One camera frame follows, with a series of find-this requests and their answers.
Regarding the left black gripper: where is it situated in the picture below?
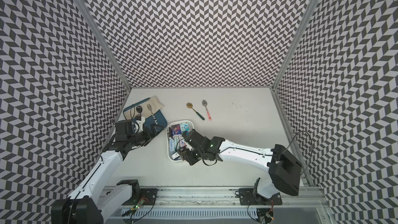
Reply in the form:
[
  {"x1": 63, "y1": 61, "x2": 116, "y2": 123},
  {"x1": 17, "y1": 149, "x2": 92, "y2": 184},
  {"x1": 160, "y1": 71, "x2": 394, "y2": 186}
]
[{"x1": 128, "y1": 123, "x2": 164, "y2": 147}]

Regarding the teal tissue pack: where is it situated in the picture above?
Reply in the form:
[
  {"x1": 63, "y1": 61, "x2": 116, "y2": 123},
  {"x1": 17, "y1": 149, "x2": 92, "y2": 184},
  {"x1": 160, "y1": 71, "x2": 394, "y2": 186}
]
[
  {"x1": 179, "y1": 122, "x2": 190, "y2": 132},
  {"x1": 174, "y1": 138, "x2": 180, "y2": 150}
]

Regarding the clear light blue tissue pack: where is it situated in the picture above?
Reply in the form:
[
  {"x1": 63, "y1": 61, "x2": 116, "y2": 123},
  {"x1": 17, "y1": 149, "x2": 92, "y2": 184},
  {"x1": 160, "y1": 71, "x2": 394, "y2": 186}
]
[{"x1": 169, "y1": 139, "x2": 176, "y2": 153}]

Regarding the cartoon dark blue tissue pack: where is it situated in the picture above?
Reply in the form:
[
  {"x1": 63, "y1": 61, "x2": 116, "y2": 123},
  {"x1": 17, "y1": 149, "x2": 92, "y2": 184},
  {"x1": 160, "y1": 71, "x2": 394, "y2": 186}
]
[{"x1": 171, "y1": 124, "x2": 181, "y2": 136}]

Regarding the white plastic storage box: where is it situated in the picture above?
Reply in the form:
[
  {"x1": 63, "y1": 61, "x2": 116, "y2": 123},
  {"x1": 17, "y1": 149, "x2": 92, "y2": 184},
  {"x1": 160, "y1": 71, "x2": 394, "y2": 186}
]
[{"x1": 166, "y1": 120, "x2": 194, "y2": 162}]

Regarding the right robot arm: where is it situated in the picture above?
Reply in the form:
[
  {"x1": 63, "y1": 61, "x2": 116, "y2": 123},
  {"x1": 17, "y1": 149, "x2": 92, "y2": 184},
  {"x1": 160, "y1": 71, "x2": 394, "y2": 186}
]
[{"x1": 175, "y1": 130, "x2": 303, "y2": 199}]

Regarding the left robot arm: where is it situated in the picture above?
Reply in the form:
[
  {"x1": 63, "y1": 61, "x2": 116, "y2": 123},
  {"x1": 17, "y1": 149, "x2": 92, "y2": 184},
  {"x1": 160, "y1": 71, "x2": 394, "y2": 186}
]
[{"x1": 51, "y1": 119, "x2": 167, "y2": 224}]

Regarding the teal rectangular tray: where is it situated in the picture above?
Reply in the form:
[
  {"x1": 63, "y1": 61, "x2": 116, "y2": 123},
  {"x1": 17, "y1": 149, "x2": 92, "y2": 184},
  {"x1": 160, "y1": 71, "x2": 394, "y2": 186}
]
[{"x1": 123, "y1": 96, "x2": 168, "y2": 129}]

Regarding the black spoon on tray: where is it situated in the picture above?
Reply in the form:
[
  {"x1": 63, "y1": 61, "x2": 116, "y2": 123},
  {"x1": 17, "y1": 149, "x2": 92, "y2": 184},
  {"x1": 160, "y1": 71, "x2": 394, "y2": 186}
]
[{"x1": 135, "y1": 106, "x2": 143, "y2": 120}]

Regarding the beige cloth napkin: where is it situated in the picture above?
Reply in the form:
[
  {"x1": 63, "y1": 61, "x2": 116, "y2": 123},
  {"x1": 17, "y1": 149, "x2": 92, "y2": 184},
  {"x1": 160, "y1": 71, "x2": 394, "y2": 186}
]
[{"x1": 134, "y1": 96, "x2": 164, "y2": 116}]

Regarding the gold spoon green handle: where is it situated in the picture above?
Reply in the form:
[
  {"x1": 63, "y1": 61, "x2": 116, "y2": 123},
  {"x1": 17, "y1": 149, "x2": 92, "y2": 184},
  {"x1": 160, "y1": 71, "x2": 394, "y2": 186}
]
[{"x1": 186, "y1": 102, "x2": 205, "y2": 120}]

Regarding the silver spoon pink handle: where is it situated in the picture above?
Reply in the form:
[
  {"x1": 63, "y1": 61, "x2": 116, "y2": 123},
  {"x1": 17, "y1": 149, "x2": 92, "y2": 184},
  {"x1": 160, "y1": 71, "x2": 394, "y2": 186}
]
[{"x1": 202, "y1": 100, "x2": 212, "y2": 121}]

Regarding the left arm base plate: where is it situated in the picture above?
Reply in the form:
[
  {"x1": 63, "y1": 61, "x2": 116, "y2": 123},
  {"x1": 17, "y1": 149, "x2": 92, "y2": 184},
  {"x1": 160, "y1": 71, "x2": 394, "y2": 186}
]
[{"x1": 123, "y1": 188, "x2": 158, "y2": 206}]

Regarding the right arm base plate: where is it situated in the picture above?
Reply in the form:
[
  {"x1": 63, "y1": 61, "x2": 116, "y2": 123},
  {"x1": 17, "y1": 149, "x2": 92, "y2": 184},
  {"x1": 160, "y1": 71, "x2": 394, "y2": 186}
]
[{"x1": 235, "y1": 188, "x2": 283, "y2": 206}]

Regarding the aluminium front rail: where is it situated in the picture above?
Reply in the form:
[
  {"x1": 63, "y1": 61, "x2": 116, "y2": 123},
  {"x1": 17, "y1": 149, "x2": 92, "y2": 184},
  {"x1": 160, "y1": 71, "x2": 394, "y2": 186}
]
[{"x1": 141, "y1": 186, "x2": 329, "y2": 208}]

